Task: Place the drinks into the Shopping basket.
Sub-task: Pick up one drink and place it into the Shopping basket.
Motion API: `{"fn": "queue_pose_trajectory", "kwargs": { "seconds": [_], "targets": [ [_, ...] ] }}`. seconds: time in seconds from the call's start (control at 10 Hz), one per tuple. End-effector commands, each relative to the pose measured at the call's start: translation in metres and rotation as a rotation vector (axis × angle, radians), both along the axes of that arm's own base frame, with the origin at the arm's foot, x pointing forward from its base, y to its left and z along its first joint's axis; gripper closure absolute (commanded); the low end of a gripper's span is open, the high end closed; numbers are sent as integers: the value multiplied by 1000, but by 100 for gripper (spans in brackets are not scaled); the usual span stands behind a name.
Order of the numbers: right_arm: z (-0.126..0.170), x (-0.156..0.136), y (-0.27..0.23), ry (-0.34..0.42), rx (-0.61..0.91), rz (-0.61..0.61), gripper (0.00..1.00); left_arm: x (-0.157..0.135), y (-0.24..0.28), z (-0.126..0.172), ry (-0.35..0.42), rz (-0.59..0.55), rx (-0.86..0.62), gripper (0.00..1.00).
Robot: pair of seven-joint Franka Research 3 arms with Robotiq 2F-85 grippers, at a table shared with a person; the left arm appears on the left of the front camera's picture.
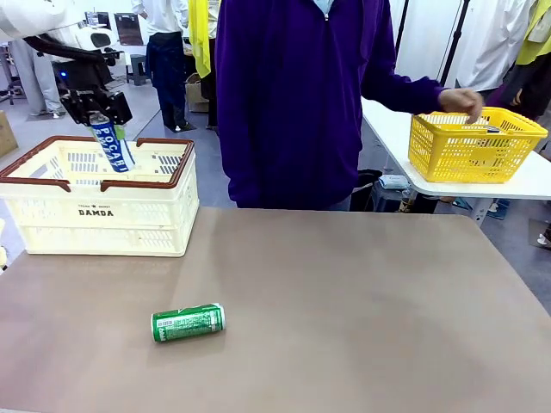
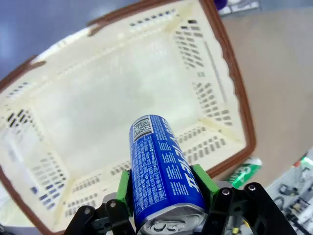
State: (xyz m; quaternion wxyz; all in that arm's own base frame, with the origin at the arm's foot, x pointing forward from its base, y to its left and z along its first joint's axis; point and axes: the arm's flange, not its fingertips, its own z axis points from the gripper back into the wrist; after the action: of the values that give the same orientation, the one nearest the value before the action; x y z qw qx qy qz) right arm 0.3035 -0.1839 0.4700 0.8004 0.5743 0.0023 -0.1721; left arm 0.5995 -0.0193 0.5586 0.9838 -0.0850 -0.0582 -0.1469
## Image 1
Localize brown cardboard box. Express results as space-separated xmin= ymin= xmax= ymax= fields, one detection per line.
xmin=0 ymin=110 xmax=19 ymax=157

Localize dark wall panel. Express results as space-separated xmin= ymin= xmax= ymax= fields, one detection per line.
xmin=114 ymin=12 xmax=144 ymax=46

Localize black tripod pole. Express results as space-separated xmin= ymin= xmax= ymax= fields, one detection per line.
xmin=436 ymin=0 xmax=471 ymax=85

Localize grey plastic stool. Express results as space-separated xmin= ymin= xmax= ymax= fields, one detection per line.
xmin=128 ymin=54 xmax=150 ymax=86

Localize yellow hanging garment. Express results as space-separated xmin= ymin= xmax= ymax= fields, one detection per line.
xmin=188 ymin=0 xmax=221 ymax=79

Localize person in purple hoodie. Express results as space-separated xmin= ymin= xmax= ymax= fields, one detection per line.
xmin=214 ymin=0 xmax=401 ymax=212

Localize green Chilsung can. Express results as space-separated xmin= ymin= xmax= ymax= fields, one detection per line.
xmin=151 ymin=303 xmax=226 ymax=344

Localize thin black stand pole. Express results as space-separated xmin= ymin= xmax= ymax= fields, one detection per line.
xmin=394 ymin=0 xmax=409 ymax=55

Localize person white shirt dark trousers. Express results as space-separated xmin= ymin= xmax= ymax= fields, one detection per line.
xmin=131 ymin=0 xmax=197 ymax=133

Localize wet wipes pack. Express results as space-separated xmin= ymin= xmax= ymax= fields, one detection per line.
xmin=378 ymin=174 xmax=410 ymax=190

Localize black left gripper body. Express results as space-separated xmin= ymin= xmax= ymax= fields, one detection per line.
xmin=52 ymin=59 xmax=112 ymax=94

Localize white side table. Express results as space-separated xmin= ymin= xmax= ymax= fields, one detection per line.
xmin=361 ymin=96 xmax=551 ymax=225

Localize open cardboard box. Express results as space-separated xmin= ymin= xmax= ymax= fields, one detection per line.
xmin=184 ymin=72 xmax=216 ymax=114

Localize yellow plastic basket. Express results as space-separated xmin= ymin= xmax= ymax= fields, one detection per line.
xmin=407 ymin=107 xmax=548 ymax=184

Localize person in yellow vest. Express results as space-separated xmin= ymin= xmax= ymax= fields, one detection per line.
xmin=494 ymin=0 xmax=551 ymax=121

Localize black bin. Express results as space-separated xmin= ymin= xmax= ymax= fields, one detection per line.
xmin=350 ymin=169 xmax=384 ymax=212

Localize person in white shirt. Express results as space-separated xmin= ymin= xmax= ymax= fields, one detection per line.
xmin=454 ymin=0 xmax=539 ymax=94

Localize cream shopping basket brown rim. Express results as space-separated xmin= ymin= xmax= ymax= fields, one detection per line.
xmin=0 ymin=135 xmax=201 ymax=258

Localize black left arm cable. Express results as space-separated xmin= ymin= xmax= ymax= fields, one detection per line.
xmin=23 ymin=34 xmax=111 ymax=65

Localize blue white Pocari Sweat can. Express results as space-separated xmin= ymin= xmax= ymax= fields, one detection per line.
xmin=89 ymin=116 xmax=137 ymax=175

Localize person left forearm purple sleeve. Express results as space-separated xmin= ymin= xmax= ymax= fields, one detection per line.
xmin=365 ymin=76 xmax=449 ymax=115

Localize person in grey trousers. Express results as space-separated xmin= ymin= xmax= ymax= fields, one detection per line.
xmin=8 ymin=38 xmax=65 ymax=118

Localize person left hand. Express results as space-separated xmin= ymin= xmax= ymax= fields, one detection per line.
xmin=437 ymin=88 xmax=486 ymax=126

